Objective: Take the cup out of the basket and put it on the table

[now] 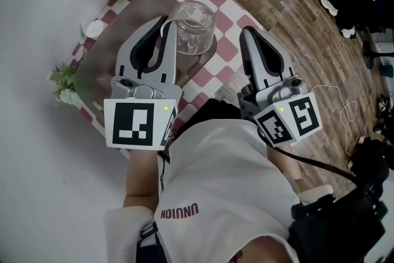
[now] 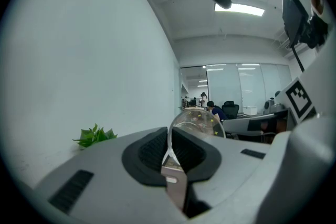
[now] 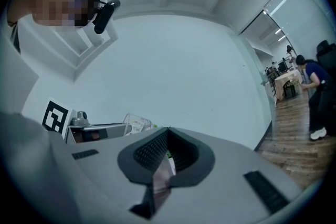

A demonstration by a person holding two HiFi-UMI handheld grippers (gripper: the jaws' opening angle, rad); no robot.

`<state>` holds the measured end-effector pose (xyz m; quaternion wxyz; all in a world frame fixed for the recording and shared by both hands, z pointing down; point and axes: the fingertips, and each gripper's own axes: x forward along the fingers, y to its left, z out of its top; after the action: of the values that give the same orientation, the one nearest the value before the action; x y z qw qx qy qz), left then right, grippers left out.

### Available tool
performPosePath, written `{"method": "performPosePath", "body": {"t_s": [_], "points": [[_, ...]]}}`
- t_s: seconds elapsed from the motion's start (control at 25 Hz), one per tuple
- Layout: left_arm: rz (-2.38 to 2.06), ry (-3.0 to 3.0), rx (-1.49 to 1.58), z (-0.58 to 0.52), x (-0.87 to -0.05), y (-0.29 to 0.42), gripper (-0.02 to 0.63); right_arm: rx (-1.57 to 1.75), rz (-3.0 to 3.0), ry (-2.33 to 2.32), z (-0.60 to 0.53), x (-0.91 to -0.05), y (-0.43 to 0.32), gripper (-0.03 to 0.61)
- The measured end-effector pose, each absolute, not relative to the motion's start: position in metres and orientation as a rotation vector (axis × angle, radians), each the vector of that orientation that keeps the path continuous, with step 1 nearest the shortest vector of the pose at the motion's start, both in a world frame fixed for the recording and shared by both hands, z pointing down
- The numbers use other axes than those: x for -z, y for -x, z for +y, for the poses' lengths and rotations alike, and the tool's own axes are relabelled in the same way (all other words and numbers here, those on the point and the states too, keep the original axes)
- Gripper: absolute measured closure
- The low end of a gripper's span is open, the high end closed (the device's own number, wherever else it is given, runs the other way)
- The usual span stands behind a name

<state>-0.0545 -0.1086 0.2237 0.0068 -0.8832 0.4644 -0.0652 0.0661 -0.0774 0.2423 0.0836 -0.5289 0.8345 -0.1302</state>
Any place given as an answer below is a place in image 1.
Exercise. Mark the small white round object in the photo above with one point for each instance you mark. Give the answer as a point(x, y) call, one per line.
point(94, 29)

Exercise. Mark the black office chair base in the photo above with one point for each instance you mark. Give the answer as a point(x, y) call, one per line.
point(374, 54)

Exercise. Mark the translucent brown basket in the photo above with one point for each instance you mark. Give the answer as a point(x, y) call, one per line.
point(138, 15)

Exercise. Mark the person's white t-shirt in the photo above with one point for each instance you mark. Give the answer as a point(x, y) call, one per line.
point(221, 169)

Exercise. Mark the person's black trousers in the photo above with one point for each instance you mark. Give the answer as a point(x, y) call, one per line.
point(215, 111)

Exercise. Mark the person's left forearm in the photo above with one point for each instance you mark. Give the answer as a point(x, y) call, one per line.
point(141, 172)

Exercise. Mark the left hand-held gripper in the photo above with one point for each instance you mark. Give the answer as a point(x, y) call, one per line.
point(132, 123)

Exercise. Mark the person's right forearm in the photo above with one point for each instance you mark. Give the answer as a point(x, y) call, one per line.
point(287, 163)

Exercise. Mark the clear glass cup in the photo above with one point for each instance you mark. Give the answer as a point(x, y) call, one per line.
point(197, 24)

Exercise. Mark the black bag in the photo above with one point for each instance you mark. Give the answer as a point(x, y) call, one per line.
point(338, 224)

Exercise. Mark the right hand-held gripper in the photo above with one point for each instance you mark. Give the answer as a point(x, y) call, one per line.
point(304, 115)

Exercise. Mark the small white flower plant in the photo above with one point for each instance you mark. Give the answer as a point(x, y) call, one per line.
point(66, 83)

